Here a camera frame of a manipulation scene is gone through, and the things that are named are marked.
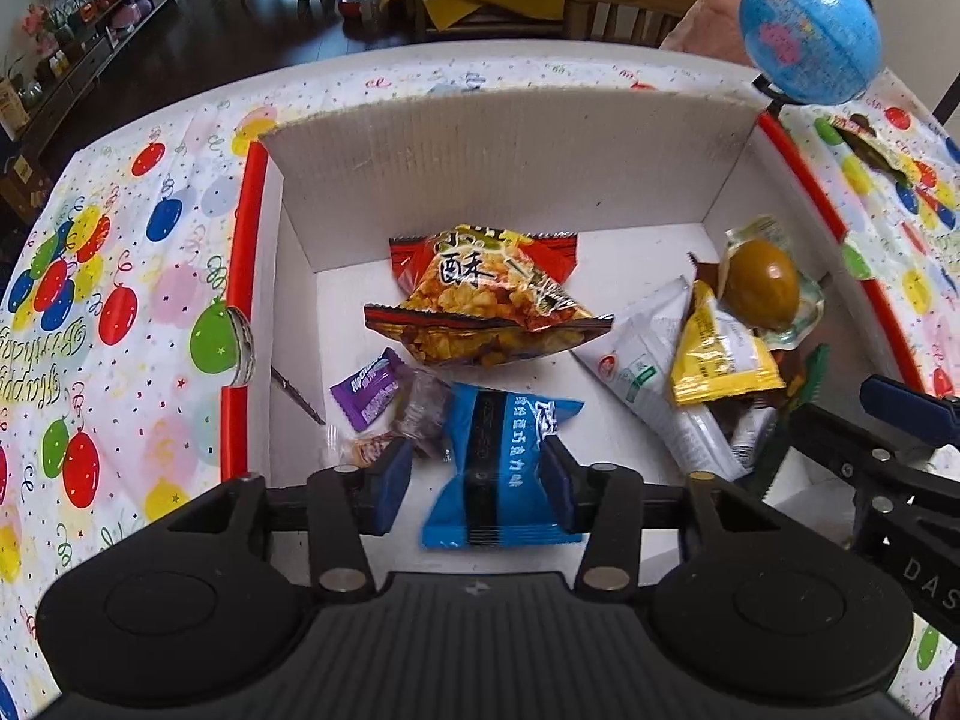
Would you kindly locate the red white cardboard box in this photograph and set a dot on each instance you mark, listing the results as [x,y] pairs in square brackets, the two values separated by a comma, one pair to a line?
[525,142]

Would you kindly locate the white green snack packet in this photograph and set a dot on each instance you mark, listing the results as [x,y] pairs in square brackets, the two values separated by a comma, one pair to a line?
[645,360]

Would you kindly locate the dark wooden television cabinet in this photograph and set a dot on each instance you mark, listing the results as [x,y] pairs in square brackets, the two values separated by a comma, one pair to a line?
[82,67]

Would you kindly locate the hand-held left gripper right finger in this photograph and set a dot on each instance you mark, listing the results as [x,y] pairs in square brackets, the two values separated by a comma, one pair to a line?
[559,481]

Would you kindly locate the purple candy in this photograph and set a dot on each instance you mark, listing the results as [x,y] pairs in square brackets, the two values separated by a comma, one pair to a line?
[367,390]

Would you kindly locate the green edged snack packet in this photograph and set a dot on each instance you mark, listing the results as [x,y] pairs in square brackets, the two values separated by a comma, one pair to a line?
[815,371]

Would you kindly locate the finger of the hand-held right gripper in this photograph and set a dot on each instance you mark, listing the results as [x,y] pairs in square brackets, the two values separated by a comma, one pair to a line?
[832,439]
[907,401]

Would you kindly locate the brown yellow candy wrapper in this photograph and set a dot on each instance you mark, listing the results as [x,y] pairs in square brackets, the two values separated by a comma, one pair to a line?
[874,146]

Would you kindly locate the small blue globe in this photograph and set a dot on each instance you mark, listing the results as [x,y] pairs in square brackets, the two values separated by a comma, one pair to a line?
[806,30]

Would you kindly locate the pink cloth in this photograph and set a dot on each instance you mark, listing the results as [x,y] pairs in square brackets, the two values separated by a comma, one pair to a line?
[705,30]

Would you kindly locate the clear water jug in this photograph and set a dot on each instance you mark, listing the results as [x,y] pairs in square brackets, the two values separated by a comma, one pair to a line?
[370,7]

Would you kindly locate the dark clear-wrapped candy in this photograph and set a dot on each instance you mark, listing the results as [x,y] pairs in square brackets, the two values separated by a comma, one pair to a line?
[424,409]

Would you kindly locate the balloon print tablecloth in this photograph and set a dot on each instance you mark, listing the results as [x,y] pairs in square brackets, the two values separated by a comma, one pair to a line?
[112,315]

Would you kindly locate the yellow box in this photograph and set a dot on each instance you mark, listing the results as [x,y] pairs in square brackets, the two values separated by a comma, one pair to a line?
[11,109]

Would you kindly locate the blue snack packet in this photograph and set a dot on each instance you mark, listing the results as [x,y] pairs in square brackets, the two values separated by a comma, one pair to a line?
[502,465]

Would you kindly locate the packaged braised egg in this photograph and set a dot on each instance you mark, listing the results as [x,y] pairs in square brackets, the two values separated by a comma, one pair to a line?
[757,289]

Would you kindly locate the red yellow snack packet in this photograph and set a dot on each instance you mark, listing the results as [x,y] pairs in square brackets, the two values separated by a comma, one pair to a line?
[487,292]

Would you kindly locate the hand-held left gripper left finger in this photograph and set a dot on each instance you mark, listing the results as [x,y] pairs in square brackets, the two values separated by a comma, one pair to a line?
[394,481]

